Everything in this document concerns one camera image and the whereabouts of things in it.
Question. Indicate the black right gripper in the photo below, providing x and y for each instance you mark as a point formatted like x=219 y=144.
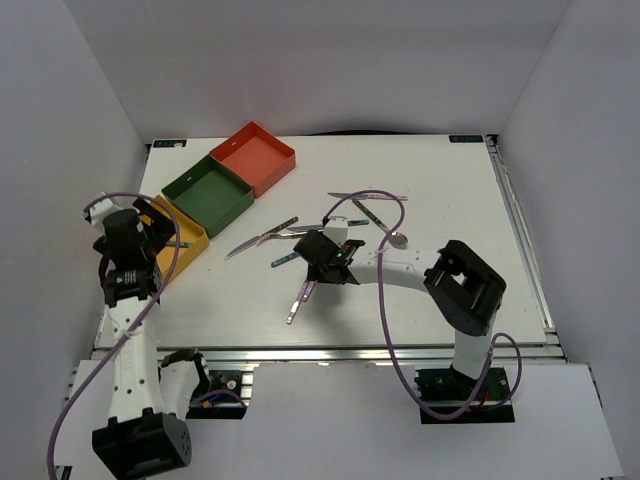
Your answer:
x=315 y=273

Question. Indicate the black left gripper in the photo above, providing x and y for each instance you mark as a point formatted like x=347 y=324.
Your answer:
x=161 y=226

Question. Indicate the green handled spoon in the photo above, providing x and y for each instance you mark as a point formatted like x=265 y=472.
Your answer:
x=181 y=244

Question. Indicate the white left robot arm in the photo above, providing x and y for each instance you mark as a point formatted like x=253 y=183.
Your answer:
x=146 y=432

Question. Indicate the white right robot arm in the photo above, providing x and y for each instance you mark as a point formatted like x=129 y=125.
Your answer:
x=464 y=288

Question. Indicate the yellow box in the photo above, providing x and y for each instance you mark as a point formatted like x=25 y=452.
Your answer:
x=192 y=235

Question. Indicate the green box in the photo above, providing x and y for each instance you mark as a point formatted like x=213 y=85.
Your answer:
x=210 y=194

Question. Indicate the red box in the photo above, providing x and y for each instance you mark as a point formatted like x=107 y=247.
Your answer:
x=256 y=156

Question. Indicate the green handled fork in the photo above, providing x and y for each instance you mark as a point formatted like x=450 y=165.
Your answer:
x=284 y=259

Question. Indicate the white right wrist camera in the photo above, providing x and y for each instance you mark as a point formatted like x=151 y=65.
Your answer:
x=336 y=229

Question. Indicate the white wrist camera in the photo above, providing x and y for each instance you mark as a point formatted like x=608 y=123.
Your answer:
x=336 y=229
x=99 y=210

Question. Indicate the green handled knife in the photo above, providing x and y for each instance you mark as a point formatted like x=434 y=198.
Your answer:
x=319 y=227

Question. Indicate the pink handled fork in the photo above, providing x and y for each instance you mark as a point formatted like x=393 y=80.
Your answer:
x=300 y=298

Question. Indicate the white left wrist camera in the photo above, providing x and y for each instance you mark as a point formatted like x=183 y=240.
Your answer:
x=99 y=210

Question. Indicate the pink handled knife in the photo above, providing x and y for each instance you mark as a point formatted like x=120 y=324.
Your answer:
x=365 y=196

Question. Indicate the brown handled spoon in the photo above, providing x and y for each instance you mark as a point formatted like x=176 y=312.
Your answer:
x=396 y=239

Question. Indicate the brown handled knife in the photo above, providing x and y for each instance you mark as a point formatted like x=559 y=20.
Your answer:
x=254 y=240

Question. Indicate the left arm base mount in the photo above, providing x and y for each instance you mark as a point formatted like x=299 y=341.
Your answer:
x=215 y=390

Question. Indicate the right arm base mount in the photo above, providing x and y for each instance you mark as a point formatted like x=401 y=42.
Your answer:
x=444 y=392

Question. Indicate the aluminium table frame rail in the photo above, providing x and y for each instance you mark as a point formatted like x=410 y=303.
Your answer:
x=520 y=228

